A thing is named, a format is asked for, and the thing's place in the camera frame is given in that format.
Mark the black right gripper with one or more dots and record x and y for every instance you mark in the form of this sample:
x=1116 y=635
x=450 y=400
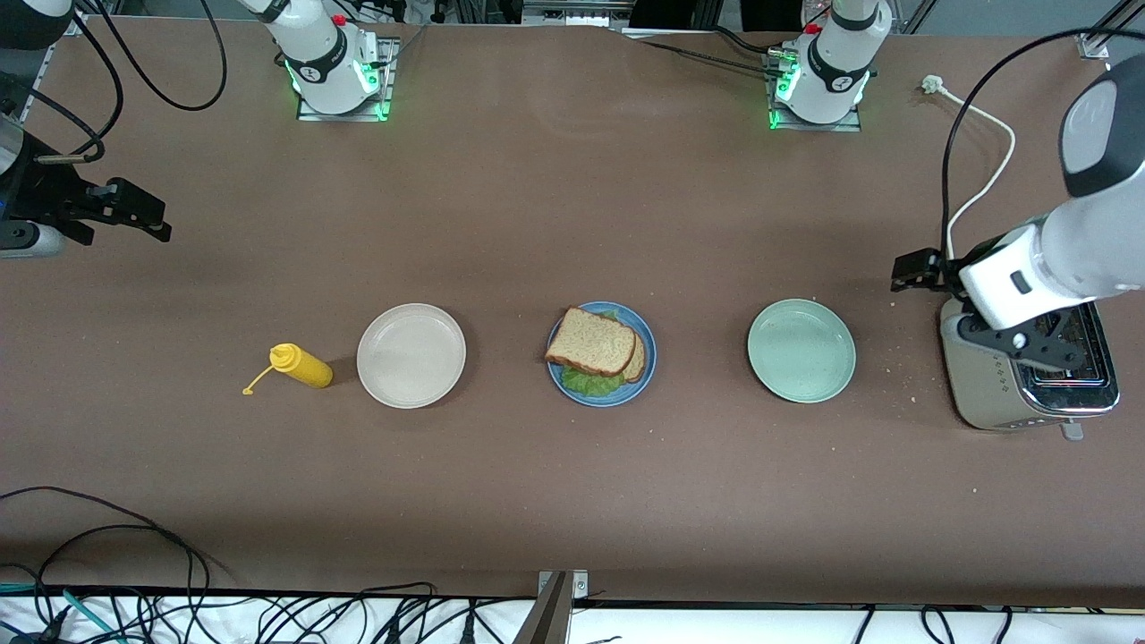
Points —
x=43 y=194

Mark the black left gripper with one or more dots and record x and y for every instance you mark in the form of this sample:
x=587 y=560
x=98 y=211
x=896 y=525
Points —
x=941 y=270

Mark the yellow mustard squeeze bottle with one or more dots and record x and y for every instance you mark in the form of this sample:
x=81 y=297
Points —
x=304 y=365

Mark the brown toast slice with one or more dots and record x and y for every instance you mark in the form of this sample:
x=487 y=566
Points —
x=590 y=342
x=637 y=358

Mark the green lettuce leaf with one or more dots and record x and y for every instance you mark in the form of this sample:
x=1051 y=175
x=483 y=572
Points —
x=590 y=385

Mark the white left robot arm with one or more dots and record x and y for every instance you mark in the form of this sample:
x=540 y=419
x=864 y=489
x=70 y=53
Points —
x=1091 y=224

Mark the mint green round plate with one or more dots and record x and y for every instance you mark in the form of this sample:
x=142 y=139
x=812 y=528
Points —
x=801 y=351

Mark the blue round plate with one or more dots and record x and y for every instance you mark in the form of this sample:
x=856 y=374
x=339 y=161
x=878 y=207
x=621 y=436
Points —
x=646 y=340

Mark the beige round plate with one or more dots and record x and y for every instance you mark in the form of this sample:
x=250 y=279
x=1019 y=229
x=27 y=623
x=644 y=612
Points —
x=411 y=356

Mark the beige chrome toaster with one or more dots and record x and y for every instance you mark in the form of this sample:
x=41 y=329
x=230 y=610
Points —
x=979 y=394

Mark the aluminium frame rail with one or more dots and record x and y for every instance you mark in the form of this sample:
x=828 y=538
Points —
x=36 y=85
x=1096 y=45

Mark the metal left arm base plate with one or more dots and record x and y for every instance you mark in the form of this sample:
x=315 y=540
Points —
x=818 y=127

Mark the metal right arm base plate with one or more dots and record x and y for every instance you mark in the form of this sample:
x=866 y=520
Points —
x=380 y=85

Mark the metal table edge bracket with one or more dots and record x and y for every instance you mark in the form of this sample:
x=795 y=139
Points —
x=547 y=617

